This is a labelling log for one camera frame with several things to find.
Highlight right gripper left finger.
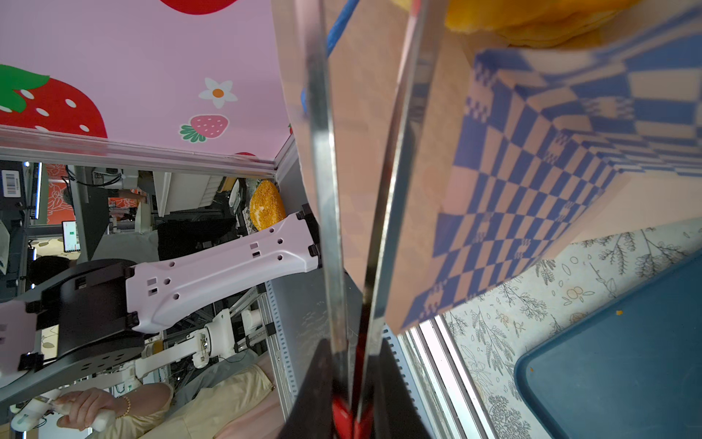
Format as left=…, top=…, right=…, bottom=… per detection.
left=278, top=339, right=334, bottom=439

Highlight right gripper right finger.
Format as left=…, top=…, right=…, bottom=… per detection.
left=375, top=340, right=431, bottom=439

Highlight red handled metal tongs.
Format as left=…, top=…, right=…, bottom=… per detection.
left=272, top=1, right=448, bottom=438

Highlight checkered paper bag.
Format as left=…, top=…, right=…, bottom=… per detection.
left=271, top=0, right=702, bottom=336

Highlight large glazed ring pastry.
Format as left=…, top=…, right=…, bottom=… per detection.
left=391, top=0, right=643, bottom=49

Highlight operator yellow sleeve forearm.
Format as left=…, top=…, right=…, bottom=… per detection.
left=91, top=355, right=284, bottom=438

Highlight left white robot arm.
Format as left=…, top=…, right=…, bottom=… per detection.
left=1, top=206, right=321, bottom=407

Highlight operator hand on controller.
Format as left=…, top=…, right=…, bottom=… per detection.
left=56, top=389, right=132, bottom=430

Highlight teal plastic tray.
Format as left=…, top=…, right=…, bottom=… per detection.
left=515, top=252, right=701, bottom=438

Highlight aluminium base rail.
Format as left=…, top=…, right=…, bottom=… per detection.
left=260, top=271, right=497, bottom=438

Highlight round bun outside enclosure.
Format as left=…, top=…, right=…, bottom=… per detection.
left=250, top=180, right=286, bottom=230

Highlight left aluminium corner post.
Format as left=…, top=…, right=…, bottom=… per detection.
left=1, top=125, right=298, bottom=180

